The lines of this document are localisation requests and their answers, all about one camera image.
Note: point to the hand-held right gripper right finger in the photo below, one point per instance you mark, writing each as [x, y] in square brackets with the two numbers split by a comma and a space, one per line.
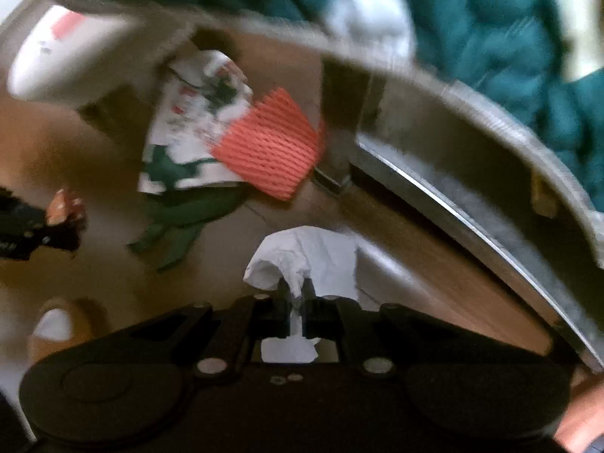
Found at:
[310, 306]

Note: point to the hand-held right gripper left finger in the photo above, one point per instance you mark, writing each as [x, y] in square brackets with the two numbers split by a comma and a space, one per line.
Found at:
[283, 304]

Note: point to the white tissue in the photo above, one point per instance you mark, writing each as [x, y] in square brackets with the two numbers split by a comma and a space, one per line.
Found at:
[311, 255]

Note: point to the person's left hand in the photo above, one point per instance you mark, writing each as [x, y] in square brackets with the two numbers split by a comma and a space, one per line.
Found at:
[65, 208]

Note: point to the person's white-socked foot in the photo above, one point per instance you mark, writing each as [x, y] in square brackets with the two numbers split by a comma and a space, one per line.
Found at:
[53, 324]

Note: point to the brown slipper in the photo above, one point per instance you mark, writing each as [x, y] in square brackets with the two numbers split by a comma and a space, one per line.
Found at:
[63, 328]

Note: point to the green ribbon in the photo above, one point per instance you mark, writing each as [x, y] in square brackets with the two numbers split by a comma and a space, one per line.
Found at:
[181, 226]

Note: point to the orange foam net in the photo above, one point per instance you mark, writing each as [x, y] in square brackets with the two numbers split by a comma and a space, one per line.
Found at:
[271, 151]

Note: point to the green and white printed bag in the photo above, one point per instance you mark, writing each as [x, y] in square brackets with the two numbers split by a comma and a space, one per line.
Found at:
[193, 122]

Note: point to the white cloth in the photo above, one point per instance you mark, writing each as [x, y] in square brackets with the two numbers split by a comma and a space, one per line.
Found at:
[370, 14]

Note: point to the teal quilt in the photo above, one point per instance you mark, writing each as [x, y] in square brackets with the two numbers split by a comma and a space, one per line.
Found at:
[472, 28]

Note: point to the grey bed frame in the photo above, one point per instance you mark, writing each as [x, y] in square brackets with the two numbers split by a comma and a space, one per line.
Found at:
[472, 151]

